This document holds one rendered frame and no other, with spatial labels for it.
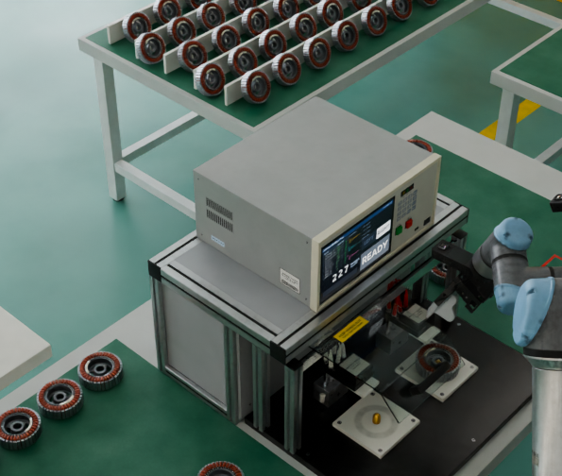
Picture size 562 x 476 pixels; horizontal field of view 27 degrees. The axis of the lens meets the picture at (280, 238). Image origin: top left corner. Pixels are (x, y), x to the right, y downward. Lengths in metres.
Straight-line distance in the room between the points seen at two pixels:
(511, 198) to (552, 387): 1.62
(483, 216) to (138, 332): 1.10
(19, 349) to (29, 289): 1.97
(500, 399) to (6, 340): 1.22
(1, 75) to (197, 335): 3.10
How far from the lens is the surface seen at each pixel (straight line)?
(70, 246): 4.55
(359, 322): 2.63
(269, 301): 2.60
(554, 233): 3.46
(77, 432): 2.86
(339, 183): 2.61
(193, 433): 2.82
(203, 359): 2.80
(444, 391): 2.89
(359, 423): 2.80
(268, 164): 2.67
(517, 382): 2.96
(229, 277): 2.67
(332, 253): 2.51
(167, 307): 2.80
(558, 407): 2.01
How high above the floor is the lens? 2.88
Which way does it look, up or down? 40 degrees down
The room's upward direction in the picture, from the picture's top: straight up
